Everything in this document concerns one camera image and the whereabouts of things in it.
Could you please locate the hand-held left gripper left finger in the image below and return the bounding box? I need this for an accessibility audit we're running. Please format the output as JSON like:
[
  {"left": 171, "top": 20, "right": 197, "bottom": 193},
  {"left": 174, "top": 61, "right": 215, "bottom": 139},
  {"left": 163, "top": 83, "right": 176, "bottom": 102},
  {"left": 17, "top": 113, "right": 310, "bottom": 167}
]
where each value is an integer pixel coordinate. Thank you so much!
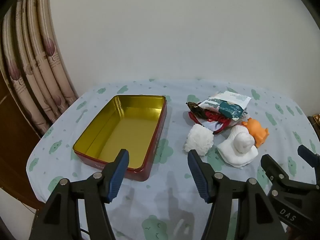
[{"left": 29, "top": 149, "right": 130, "bottom": 240}]

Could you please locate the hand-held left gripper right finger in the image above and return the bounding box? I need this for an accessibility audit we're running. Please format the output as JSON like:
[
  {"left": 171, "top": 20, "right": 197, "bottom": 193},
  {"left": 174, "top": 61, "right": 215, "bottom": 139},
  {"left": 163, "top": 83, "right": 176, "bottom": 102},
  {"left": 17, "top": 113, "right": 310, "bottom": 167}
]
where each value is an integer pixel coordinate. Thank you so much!
[{"left": 187, "top": 149, "right": 287, "bottom": 240}]

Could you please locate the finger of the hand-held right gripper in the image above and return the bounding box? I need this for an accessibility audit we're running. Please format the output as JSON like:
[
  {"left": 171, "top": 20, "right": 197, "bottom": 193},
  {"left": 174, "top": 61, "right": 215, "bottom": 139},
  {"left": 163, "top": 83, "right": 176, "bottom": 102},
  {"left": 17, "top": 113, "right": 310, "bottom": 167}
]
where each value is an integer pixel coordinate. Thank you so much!
[
  {"left": 297, "top": 144, "right": 320, "bottom": 175},
  {"left": 261, "top": 154, "right": 292, "bottom": 188}
]

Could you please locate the white fluffy sock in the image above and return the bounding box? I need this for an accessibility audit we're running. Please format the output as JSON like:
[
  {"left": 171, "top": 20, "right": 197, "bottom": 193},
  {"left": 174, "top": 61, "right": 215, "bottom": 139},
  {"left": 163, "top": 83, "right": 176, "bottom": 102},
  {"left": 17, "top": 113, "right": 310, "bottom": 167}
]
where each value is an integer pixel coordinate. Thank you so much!
[{"left": 184, "top": 124, "right": 215, "bottom": 157}]

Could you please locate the white sock ball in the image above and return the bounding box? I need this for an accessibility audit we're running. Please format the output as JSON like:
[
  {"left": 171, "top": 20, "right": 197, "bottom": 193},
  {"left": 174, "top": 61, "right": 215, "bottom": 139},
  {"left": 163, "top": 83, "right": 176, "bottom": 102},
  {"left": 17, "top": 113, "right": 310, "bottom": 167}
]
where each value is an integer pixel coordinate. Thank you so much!
[{"left": 234, "top": 132, "right": 255, "bottom": 154}]

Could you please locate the orange rubber toy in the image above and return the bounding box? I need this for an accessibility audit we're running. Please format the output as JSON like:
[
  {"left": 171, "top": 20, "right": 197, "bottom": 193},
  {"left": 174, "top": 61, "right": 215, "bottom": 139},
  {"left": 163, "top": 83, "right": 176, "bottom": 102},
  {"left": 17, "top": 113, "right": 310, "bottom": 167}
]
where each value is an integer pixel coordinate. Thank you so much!
[{"left": 241, "top": 118, "right": 270, "bottom": 148}]

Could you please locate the white ribbed socks red trim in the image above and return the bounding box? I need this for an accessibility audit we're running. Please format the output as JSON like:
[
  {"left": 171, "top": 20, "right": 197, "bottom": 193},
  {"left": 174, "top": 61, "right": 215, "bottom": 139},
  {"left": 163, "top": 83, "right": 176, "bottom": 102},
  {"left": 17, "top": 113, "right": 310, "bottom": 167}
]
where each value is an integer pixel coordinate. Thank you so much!
[{"left": 217, "top": 124, "right": 258, "bottom": 168}]

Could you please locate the red tin box gold interior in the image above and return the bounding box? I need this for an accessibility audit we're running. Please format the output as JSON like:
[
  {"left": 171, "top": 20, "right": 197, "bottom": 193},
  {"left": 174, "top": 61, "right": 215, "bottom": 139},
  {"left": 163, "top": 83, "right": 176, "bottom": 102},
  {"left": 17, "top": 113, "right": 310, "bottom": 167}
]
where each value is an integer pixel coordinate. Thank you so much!
[{"left": 72, "top": 95, "right": 167, "bottom": 182}]

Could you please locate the white pouch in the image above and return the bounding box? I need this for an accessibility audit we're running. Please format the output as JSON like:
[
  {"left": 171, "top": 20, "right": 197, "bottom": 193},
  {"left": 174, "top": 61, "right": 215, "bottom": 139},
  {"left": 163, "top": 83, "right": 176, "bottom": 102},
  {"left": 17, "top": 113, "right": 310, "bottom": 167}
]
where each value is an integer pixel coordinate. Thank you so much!
[{"left": 188, "top": 111, "right": 232, "bottom": 133}]

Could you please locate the dark brown dotted pouch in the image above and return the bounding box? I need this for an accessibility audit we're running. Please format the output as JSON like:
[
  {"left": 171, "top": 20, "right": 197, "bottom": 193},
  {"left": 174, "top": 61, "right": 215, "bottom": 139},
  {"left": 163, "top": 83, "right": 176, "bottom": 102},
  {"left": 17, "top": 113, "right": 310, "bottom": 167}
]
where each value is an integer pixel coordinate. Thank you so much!
[{"left": 186, "top": 101, "right": 207, "bottom": 120}]

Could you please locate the green white tissue packet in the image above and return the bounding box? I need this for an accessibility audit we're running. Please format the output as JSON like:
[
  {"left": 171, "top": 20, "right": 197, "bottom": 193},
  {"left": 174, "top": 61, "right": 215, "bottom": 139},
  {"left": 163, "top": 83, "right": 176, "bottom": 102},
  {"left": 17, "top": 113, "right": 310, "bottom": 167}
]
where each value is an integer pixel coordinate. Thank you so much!
[{"left": 199, "top": 91, "right": 252, "bottom": 120}]

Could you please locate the brown patterned object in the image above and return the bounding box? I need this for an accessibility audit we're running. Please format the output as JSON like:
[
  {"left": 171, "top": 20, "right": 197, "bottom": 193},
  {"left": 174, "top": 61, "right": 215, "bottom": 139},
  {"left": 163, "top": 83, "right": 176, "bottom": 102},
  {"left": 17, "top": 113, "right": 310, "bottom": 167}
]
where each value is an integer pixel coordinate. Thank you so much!
[{"left": 307, "top": 114, "right": 320, "bottom": 130}]

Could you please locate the cloud-print bed sheet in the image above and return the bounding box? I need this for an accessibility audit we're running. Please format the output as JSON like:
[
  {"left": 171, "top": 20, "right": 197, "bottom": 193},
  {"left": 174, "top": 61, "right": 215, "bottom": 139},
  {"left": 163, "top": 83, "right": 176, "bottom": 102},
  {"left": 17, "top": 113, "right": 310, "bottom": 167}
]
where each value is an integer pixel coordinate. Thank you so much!
[{"left": 26, "top": 79, "right": 320, "bottom": 240}]

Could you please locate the brown wooden door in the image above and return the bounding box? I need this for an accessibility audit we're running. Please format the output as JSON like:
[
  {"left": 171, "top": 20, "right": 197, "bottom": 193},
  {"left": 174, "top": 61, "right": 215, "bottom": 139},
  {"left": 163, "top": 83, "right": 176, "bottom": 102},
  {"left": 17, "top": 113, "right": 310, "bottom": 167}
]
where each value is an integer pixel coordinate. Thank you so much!
[{"left": 0, "top": 72, "right": 45, "bottom": 210}]

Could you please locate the beige leaf-print curtain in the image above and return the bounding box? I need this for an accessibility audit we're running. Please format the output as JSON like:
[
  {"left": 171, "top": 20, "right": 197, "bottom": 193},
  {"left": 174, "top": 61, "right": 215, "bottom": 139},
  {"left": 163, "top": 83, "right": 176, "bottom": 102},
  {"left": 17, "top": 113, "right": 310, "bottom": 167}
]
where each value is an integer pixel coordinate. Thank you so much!
[{"left": 0, "top": 0, "right": 78, "bottom": 138}]

